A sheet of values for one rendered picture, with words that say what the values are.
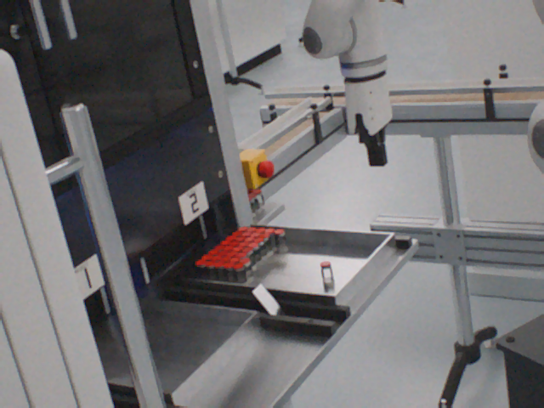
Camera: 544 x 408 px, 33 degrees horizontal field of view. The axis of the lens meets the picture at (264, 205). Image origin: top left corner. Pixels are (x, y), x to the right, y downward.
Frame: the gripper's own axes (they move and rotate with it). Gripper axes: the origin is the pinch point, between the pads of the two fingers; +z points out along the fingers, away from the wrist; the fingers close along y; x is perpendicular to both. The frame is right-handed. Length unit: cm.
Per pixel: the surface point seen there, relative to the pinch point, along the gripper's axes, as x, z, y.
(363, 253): -7.5, 22.0, -2.8
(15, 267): 14, -28, 98
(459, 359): -23, 98, -82
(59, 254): 15, -27, 94
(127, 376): -29, 22, 47
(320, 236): -18.4, 20.4, -6.0
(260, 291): -15.2, 17.1, 23.7
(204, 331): -23.7, 22.0, 31.2
